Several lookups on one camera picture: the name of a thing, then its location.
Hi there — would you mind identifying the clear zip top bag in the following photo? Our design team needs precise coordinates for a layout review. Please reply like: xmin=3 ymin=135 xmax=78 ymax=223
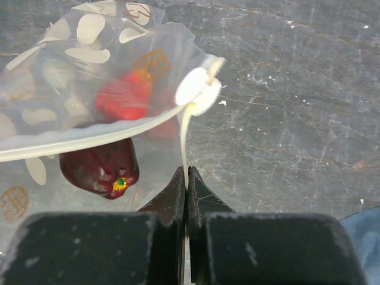
xmin=1 ymin=1 xmax=225 ymax=254

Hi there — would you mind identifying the dark purple fruit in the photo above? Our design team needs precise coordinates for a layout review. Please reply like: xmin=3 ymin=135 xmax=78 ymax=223
xmin=59 ymin=138 xmax=140 ymax=200

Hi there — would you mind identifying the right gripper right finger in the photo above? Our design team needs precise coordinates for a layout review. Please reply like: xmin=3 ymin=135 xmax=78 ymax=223
xmin=188 ymin=167 xmax=367 ymax=284

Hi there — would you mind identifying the red bell pepper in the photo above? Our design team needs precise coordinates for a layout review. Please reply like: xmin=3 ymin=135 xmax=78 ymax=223
xmin=94 ymin=68 xmax=153 ymax=121

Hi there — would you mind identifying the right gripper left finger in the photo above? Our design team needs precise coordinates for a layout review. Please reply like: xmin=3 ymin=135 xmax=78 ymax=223
xmin=1 ymin=167 xmax=186 ymax=284

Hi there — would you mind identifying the blue cloth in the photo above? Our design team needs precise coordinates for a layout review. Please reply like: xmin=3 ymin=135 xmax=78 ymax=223
xmin=340 ymin=207 xmax=380 ymax=285

